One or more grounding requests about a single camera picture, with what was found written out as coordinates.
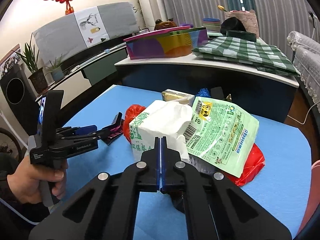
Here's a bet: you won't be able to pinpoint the black pink small wrapper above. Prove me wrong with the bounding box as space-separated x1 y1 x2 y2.
100 112 124 145

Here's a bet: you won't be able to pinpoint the white paper bag green print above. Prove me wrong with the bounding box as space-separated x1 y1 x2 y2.
129 100 193 162

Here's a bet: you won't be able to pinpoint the red plastic bag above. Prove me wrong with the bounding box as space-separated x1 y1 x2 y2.
123 105 265 186

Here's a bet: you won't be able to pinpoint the green snack package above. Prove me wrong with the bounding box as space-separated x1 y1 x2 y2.
184 96 259 178

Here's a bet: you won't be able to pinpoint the blue plastic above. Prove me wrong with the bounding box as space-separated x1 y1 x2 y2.
195 88 211 98

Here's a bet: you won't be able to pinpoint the black elastic band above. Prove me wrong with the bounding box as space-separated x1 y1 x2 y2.
210 87 224 100

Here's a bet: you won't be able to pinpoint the pink plastic trash bin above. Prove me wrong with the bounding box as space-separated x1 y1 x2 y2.
298 160 320 232

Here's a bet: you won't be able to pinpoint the person's left hand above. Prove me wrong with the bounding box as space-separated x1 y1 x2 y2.
7 155 68 204

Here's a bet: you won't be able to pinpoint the black speaker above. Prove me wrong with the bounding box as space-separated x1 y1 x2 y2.
1 64 40 135

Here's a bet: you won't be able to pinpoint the small potted plant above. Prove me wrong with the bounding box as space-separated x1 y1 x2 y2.
45 55 64 82

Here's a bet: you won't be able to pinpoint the potted green plant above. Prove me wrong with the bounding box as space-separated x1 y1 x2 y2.
14 36 48 94

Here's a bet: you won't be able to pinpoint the colourful storage box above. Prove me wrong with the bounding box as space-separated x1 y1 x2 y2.
124 25 208 60

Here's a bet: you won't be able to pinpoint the covered television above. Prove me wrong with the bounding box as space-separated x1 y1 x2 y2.
33 2 139 65

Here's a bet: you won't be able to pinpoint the brown plush toy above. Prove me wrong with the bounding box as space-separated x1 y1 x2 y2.
154 18 177 30

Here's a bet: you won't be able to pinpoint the white coffee table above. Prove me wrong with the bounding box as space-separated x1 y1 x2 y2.
115 53 299 122

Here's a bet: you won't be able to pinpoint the white air conditioner tower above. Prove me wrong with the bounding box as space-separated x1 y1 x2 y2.
139 0 167 31

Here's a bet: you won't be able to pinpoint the stacked coloured bowls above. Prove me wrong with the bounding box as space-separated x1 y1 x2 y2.
202 18 221 32

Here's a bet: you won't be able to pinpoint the black hat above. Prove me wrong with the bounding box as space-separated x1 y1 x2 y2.
220 17 246 36

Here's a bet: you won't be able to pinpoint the green checkered cloth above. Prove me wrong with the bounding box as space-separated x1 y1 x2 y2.
193 36 300 76

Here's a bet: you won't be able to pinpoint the pink lace basket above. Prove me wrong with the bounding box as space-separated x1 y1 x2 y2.
225 9 260 38

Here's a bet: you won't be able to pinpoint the grey quilted sofa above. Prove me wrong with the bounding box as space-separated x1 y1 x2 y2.
287 31 320 111

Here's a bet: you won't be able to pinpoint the grey curtain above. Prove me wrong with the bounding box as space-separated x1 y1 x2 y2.
163 0 313 57

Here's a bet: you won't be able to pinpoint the small photo frame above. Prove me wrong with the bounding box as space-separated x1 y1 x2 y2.
136 28 150 35

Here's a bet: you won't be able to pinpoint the white power cable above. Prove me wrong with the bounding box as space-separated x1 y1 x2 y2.
287 100 320 125

